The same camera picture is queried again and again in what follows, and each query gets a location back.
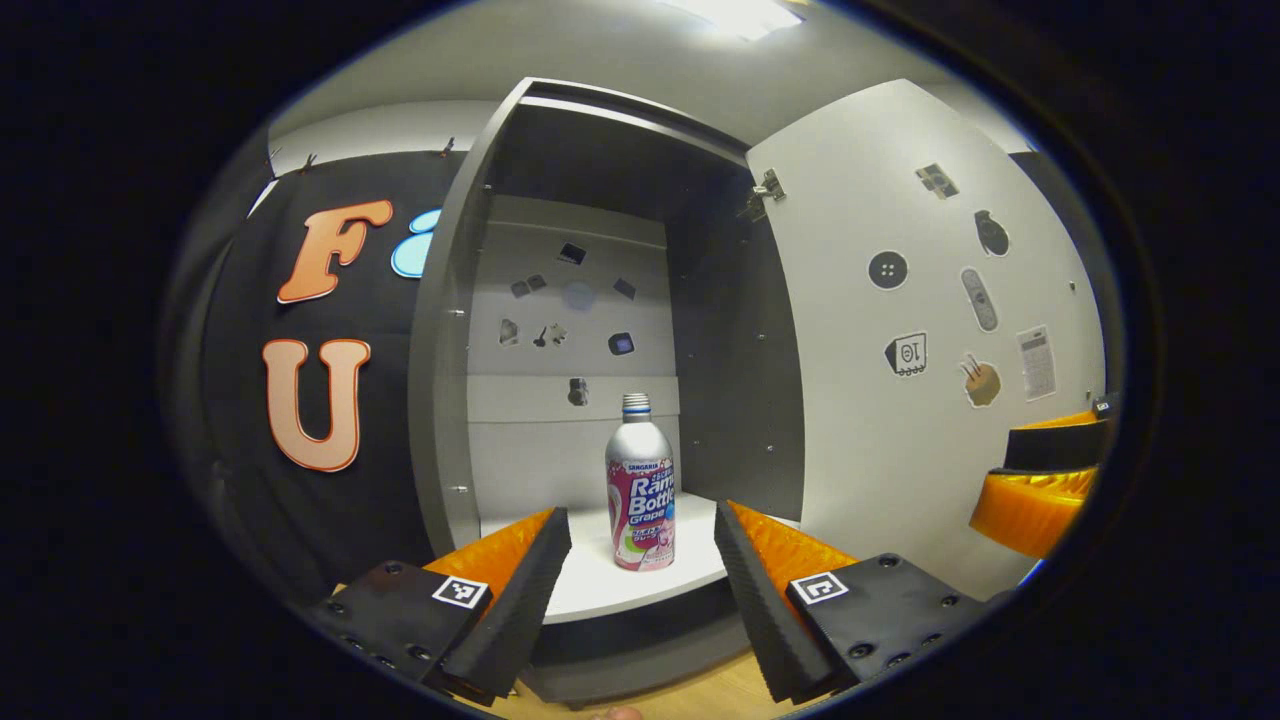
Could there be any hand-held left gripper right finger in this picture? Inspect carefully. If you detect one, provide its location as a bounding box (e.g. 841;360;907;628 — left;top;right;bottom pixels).
714;498;991;704

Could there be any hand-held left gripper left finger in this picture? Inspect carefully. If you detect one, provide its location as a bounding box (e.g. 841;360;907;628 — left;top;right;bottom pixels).
310;507;573;706

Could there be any silver bottle with pink label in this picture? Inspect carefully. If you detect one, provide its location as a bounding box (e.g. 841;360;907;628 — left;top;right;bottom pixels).
604;393;677;573

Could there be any white cabinet door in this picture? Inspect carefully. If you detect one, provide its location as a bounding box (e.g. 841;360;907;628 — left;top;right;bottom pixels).
745;78;1109;601

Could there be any grey cabinet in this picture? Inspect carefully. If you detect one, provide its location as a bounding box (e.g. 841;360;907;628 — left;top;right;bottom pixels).
408;77;806;706

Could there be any white cabinet shelf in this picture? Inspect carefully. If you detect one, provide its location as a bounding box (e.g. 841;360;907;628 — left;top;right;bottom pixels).
480;495;801;626

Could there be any metal door hinge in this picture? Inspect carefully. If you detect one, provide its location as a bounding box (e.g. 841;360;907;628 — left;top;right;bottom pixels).
738;168;786;223

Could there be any black backdrop cloth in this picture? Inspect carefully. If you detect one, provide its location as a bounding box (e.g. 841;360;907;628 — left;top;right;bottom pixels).
165;148;1126;606

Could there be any long ceiling light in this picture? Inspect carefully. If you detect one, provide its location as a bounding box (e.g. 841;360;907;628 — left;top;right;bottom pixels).
660;0;806;41

